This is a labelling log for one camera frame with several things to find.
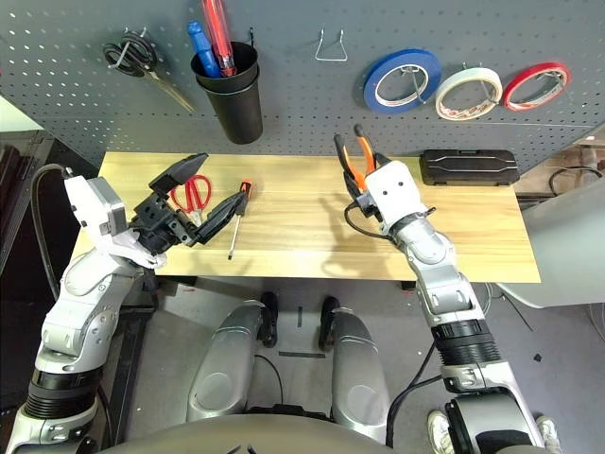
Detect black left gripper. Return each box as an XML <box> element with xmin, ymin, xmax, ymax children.
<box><xmin>130</xmin><ymin>152</ymin><xmax>247</xmax><ymax>255</ymax></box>

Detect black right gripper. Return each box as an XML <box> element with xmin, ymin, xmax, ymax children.
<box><xmin>342</xmin><ymin>155</ymin><xmax>391</xmax><ymax>222</ymax></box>

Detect red handled scissors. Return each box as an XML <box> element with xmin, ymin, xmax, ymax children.
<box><xmin>169</xmin><ymin>173</ymin><xmax>213</xmax><ymax>227</ymax></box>

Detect orange black pliers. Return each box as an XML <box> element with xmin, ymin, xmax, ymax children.
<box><xmin>333</xmin><ymin>123</ymin><xmax>379</xmax><ymax>200</ymax></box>

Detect orange black screwdriver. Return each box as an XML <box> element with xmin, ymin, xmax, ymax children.
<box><xmin>227</xmin><ymin>178</ymin><xmax>252</xmax><ymax>261</ymax></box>

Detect white tape roll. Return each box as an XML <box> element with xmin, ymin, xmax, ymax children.
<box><xmin>434</xmin><ymin>67</ymin><xmax>503</xmax><ymax>120</ymax></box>

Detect grey metal pegboard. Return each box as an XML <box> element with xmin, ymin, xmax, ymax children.
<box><xmin>0</xmin><ymin>0</ymin><xmax>605</xmax><ymax>160</ymax></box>

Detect blue tape roll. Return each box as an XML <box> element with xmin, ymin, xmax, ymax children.
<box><xmin>362</xmin><ymin>46</ymin><xmax>443</xmax><ymax>114</ymax></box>

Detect black plastic cup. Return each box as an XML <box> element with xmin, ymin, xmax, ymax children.
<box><xmin>190</xmin><ymin>41</ymin><xmax>264</xmax><ymax>146</ymax></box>

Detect silver tape peg hook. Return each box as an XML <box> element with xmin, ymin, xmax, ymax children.
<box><xmin>461</xmin><ymin>62</ymin><xmax>500</xmax><ymax>103</ymax></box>
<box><xmin>399</xmin><ymin>65</ymin><xmax>429</xmax><ymax>103</ymax></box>
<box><xmin>541</xmin><ymin>70</ymin><xmax>568</xmax><ymax>94</ymax></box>

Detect closed black tool case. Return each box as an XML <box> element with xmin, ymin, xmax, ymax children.
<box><xmin>420</xmin><ymin>148</ymin><xmax>520</xmax><ymax>188</ymax></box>

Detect red tape roll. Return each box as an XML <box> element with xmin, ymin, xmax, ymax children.
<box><xmin>500</xmin><ymin>61</ymin><xmax>572</xmax><ymax>113</ymax></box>

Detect silver scissors peg hook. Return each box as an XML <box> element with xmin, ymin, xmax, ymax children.
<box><xmin>108</xmin><ymin>26</ymin><xmax>147</xmax><ymax>70</ymax></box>

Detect silver left robot leg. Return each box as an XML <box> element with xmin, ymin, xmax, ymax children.
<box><xmin>185</xmin><ymin>292</ymin><xmax>280</xmax><ymax>422</ymax></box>

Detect silver robot leg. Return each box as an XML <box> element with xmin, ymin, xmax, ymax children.
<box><xmin>185</xmin><ymin>292</ymin><xmax>280</xmax><ymax>422</ymax></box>
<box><xmin>317</xmin><ymin>296</ymin><xmax>392</xmax><ymax>445</ymax></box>

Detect silver right robot leg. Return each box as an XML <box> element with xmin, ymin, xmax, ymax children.
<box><xmin>317</xmin><ymin>296</ymin><xmax>392</xmax><ymax>445</ymax></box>

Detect light grey side table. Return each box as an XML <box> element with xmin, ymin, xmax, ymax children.
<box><xmin>495</xmin><ymin>177</ymin><xmax>605</xmax><ymax>309</ymax></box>

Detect grey robot torso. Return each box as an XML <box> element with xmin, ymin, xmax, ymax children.
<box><xmin>96</xmin><ymin>413</ymin><xmax>393</xmax><ymax>454</ymax></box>

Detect white sneaker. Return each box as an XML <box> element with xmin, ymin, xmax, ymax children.
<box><xmin>536</xmin><ymin>414</ymin><xmax>563</xmax><ymax>454</ymax></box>
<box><xmin>427</xmin><ymin>410</ymin><xmax>450</xmax><ymax>454</ymax></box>

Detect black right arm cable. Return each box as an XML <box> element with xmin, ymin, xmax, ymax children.
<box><xmin>343</xmin><ymin>202</ymin><xmax>443</xmax><ymax>448</ymax></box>

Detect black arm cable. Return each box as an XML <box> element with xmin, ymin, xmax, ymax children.
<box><xmin>343</xmin><ymin>202</ymin><xmax>443</xmax><ymax>448</ymax></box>
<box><xmin>30</xmin><ymin>163</ymin><xmax>72</xmax><ymax>299</ymax></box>

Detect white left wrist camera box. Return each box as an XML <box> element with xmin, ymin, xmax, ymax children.
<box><xmin>63</xmin><ymin>174</ymin><xmax>169</xmax><ymax>271</ymax></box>

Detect silver wire pliers holder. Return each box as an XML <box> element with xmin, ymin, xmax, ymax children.
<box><xmin>314</xmin><ymin>28</ymin><xmax>349</xmax><ymax>62</ymax></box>

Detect black handled scissors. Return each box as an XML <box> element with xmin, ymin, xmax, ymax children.
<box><xmin>102</xmin><ymin>30</ymin><xmax>196</xmax><ymax>114</ymax></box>

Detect blue handled screwdriver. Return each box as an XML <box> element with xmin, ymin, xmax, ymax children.
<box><xmin>186</xmin><ymin>20</ymin><xmax>222</xmax><ymax>79</ymax></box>

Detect red clear handled screwdriver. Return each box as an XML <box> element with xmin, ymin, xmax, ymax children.
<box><xmin>200</xmin><ymin>0</ymin><xmax>238</xmax><ymax>78</ymax></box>

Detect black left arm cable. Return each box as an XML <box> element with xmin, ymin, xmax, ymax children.
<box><xmin>30</xmin><ymin>163</ymin><xmax>72</xmax><ymax>299</ymax></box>

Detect black cable loop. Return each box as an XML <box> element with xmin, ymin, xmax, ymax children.
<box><xmin>547</xmin><ymin>166</ymin><xmax>605</xmax><ymax>198</ymax></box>

